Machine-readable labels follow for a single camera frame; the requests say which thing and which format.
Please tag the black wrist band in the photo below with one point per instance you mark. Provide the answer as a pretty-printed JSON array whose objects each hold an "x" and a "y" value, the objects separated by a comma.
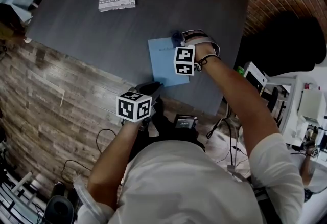
[{"x": 208, "y": 59}]

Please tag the person's left forearm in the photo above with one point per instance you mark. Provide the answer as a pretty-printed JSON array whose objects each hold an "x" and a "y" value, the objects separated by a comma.
[{"x": 110, "y": 166}]

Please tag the green bottle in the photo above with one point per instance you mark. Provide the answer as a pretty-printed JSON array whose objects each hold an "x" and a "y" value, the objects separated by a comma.
[{"x": 240, "y": 69}]

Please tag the cream box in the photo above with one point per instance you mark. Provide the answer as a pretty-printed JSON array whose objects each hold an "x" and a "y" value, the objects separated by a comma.
[{"x": 310, "y": 104}]

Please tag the person's black trousers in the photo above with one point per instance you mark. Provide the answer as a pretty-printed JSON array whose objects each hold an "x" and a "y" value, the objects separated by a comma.
[{"x": 166, "y": 131}]

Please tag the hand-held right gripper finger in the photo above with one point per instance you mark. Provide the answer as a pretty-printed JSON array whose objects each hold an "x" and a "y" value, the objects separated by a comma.
[{"x": 194, "y": 36}]

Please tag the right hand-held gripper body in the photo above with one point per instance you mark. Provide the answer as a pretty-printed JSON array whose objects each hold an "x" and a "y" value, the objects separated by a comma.
[{"x": 184, "y": 60}]

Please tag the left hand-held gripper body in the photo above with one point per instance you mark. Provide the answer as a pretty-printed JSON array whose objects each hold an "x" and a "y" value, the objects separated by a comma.
[{"x": 132, "y": 108}]

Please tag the black round-backed chair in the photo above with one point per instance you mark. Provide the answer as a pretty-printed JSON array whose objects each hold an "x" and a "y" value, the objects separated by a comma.
[{"x": 60, "y": 209}]

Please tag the person's right forearm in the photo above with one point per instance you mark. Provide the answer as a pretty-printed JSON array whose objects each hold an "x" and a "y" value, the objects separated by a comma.
[{"x": 242, "y": 105}]

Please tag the person's right hand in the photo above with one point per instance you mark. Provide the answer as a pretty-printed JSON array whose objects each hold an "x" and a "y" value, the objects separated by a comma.
[{"x": 204, "y": 51}]

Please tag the person's white shirt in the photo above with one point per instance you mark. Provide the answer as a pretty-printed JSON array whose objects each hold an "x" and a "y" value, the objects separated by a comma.
[{"x": 184, "y": 187}]

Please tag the light blue notebook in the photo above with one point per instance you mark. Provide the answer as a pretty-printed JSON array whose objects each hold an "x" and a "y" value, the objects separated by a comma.
[{"x": 163, "y": 69}]

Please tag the black covered chair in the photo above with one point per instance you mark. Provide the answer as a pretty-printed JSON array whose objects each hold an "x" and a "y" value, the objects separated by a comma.
[{"x": 286, "y": 41}]

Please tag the white desk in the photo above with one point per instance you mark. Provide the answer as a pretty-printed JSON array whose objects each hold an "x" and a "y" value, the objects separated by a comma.
[{"x": 291, "y": 120}]

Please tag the dark table with white legs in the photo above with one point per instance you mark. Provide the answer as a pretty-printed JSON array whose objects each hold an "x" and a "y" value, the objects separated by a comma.
[{"x": 102, "y": 39}]

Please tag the black waist device with screen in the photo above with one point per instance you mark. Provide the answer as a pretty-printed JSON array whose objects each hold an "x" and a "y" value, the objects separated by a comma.
[{"x": 185, "y": 122}]

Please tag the dark blue cloth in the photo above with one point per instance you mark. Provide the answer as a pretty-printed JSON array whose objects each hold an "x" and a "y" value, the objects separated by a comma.
[{"x": 176, "y": 37}]

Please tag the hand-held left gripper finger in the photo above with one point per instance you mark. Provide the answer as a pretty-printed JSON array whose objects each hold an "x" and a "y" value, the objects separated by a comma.
[
  {"x": 145, "y": 87},
  {"x": 158, "y": 91}
]

